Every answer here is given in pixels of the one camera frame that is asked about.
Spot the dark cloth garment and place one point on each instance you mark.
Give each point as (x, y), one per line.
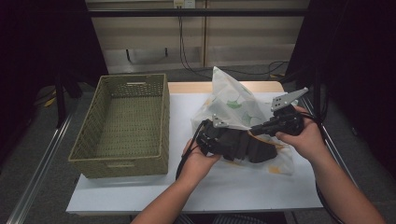
(261, 152)

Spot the black stand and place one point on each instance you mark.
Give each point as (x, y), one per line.
(317, 96)
(60, 99)

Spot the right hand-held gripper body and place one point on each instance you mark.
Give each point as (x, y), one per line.
(286, 119)

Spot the black curtain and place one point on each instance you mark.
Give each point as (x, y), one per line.
(37, 46)
(358, 62)

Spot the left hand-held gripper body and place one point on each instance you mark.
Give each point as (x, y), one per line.
(210, 137)

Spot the person's right hand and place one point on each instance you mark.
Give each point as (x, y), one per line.
(306, 143)

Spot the aluminium floor rail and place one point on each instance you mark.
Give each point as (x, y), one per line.
(40, 169)
(342, 161)

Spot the white wall outlet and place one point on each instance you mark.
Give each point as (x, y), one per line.
(184, 3)

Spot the person's left hand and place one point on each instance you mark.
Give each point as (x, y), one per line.
(199, 165)

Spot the small yellow object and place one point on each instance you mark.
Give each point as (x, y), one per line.
(49, 102)

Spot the white leaf-print mesh laundry bag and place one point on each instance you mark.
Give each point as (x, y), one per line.
(230, 93)

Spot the white table sheet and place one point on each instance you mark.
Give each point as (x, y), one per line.
(124, 196)

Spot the person's striped clothing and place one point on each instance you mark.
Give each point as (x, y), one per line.
(236, 219)

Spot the green woven basket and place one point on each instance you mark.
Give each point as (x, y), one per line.
(130, 130)

